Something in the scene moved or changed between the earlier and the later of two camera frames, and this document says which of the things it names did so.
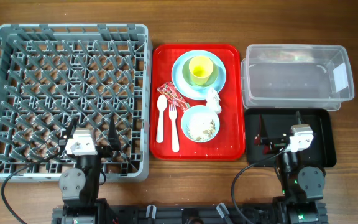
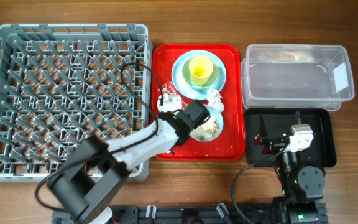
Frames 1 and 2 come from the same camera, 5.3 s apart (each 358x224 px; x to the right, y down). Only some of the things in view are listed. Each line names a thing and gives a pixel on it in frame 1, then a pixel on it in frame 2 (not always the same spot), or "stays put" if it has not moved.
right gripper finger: (262, 132) stays put
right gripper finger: (298, 118) stays put
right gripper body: (273, 145) stays put
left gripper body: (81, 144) → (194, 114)
